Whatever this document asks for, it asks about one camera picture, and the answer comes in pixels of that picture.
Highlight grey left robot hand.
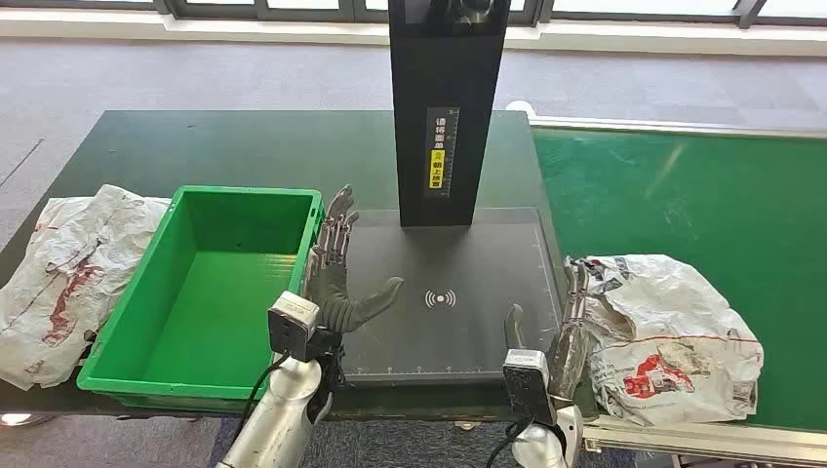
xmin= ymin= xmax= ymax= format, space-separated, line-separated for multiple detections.
xmin=303 ymin=185 xmax=405 ymax=334

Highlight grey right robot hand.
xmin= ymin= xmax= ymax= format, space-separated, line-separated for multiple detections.
xmin=503 ymin=257 xmax=594 ymax=405

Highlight white parcel bag black lettering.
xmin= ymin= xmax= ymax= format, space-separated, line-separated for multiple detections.
xmin=565 ymin=253 xmax=766 ymax=428

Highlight green conveyor belt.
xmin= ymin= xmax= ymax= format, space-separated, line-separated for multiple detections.
xmin=531 ymin=126 xmax=827 ymax=434

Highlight black inbound scanner machine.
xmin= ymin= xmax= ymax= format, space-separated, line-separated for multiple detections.
xmin=335 ymin=0 xmax=564 ymax=389

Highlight white parcel bag red smears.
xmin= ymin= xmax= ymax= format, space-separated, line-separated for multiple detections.
xmin=0 ymin=184 xmax=173 ymax=392

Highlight green plastic crate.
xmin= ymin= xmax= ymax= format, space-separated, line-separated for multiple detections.
xmin=77 ymin=185 xmax=326 ymax=414

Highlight black yellow label sticker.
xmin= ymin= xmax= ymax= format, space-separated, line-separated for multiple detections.
xmin=424 ymin=106 xmax=461 ymax=200

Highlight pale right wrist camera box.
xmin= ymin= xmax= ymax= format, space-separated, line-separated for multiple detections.
xmin=502 ymin=348 xmax=557 ymax=428

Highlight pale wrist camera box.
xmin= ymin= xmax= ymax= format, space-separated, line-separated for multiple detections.
xmin=267 ymin=291 xmax=321 ymax=363
xmin=502 ymin=348 xmax=557 ymax=428

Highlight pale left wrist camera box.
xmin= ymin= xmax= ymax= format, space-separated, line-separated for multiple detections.
xmin=267 ymin=291 xmax=321 ymax=363

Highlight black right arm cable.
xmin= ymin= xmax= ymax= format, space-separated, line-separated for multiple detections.
xmin=484 ymin=416 xmax=537 ymax=468

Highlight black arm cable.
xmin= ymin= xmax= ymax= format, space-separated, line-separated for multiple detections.
xmin=232 ymin=351 xmax=294 ymax=447
xmin=484 ymin=416 xmax=537 ymax=468

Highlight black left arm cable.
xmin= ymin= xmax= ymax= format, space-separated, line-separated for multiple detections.
xmin=232 ymin=351 xmax=294 ymax=447

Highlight aluminium conveyor frame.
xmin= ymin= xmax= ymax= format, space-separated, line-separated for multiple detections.
xmin=506 ymin=99 xmax=827 ymax=468

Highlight window with dark frame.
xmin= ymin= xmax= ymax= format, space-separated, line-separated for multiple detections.
xmin=0 ymin=0 xmax=827 ymax=30

